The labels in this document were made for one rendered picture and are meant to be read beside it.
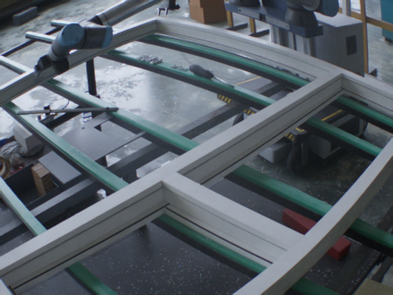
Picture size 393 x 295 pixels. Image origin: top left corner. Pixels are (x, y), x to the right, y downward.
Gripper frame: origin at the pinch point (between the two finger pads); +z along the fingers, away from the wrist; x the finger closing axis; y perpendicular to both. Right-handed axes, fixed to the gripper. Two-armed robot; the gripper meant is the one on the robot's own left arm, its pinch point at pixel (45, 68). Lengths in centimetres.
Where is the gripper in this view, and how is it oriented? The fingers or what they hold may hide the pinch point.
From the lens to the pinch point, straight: 197.4
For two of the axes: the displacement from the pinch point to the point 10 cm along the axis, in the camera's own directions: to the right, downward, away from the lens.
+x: -7.2, 4.0, -5.6
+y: -4.6, -8.9, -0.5
